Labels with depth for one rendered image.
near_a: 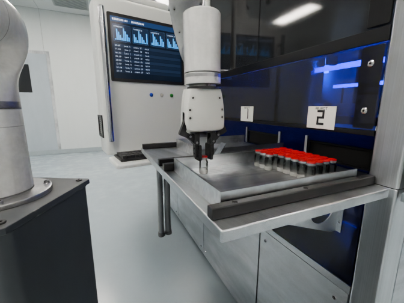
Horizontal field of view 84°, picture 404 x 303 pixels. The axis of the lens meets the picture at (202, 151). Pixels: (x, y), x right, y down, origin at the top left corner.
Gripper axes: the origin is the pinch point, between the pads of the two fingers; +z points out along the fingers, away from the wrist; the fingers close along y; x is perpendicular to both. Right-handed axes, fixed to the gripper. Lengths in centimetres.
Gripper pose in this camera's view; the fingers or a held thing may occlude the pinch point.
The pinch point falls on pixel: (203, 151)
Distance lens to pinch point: 55.8
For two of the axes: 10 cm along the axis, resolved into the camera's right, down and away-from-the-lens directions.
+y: -9.1, 1.0, -4.0
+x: 4.1, 1.8, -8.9
